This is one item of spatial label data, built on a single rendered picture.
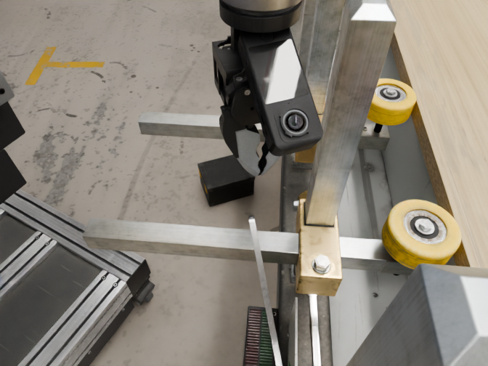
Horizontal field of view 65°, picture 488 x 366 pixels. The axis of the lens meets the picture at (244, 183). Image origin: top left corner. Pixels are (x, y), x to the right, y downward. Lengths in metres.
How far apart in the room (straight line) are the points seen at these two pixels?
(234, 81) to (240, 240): 0.21
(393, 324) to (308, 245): 0.32
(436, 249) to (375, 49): 0.23
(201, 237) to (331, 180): 0.18
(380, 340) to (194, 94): 2.02
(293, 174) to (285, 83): 0.45
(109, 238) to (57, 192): 1.30
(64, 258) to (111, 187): 0.51
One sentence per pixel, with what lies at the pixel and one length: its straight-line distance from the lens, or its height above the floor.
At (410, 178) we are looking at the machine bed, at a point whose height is 0.72.
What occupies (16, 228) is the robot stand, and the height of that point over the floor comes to 0.21.
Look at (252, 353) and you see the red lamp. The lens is 0.59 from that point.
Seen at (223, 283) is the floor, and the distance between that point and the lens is 1.41.
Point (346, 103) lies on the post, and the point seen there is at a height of 1.05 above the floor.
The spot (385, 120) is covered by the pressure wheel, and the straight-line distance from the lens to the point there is 0.63.
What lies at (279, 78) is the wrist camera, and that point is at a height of 1.08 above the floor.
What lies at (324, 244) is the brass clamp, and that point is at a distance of 0.49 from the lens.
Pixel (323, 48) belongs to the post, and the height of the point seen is 0.96.
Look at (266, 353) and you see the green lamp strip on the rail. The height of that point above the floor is 0.70.
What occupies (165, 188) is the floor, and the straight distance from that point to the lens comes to 1.68.
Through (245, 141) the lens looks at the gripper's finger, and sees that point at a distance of 0.42.
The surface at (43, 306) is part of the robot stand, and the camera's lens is 1.28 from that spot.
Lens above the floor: 1.27
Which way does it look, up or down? 50 degrees down
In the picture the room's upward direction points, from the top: straight up
